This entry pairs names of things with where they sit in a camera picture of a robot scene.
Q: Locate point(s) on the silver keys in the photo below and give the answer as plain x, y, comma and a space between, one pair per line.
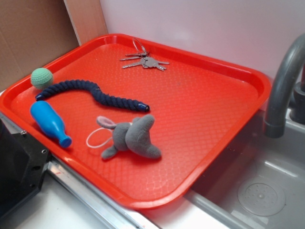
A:
143, 58

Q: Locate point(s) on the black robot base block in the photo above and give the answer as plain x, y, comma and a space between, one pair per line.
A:
23, 162

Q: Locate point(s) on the red plastic tray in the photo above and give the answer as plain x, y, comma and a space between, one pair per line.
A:
199, 104

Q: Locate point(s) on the grey plush mouse toy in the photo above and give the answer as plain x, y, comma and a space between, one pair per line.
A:
133, 136

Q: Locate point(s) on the blue plastic bottle toy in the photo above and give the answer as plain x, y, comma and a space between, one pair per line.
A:
50, 122

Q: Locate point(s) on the green rubber ball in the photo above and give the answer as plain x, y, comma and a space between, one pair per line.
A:
41, 78

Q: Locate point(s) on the grey toy faucet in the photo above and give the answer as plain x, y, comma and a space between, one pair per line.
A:
288, 75

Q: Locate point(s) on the grey plastic sink basin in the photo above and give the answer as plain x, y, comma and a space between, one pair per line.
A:
256, 182

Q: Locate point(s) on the brown cardboard panel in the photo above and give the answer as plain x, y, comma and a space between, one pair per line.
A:
35, 32

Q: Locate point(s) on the dark faucet knob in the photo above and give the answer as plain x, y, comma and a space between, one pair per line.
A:
297, 103

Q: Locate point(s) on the navy blue rope toy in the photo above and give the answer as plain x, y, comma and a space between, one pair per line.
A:
95, 91

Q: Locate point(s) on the silver metal rail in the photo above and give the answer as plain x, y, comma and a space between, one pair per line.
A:
66, 201

